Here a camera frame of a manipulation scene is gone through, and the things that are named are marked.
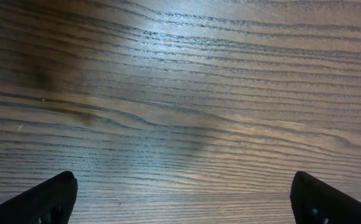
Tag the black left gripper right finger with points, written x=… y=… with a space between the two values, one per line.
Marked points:
x=315 y=202

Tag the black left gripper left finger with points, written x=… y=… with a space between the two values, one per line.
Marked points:
x=49 y=202

